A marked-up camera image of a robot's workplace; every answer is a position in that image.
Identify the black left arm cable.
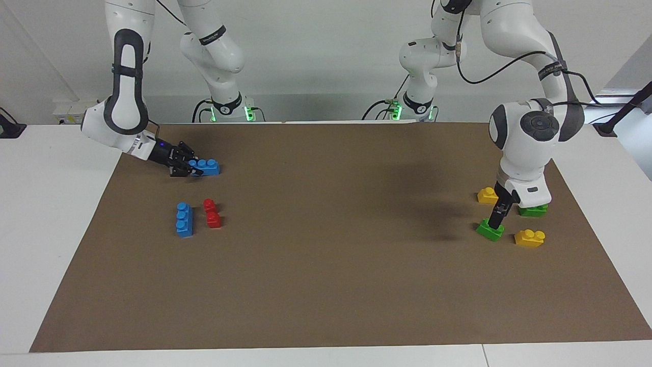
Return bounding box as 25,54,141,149
455,0,603,108

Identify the black right base cable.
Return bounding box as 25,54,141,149
192,99,212,123

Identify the black base cable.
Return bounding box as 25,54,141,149
362,98,397,121
192,99,212,123

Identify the black clamp with rod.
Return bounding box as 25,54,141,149
592,82,652,137

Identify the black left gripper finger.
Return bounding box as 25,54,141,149
487,203,511,228

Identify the black left base cable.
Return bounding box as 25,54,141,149
362,98,397,121

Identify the black table clamp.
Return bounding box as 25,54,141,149
0,107,27,139

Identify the blue three-stud toy block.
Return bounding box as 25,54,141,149
188,159,221,176
176,202,194,238

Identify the brown table mat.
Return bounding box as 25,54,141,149
30,121,652,353

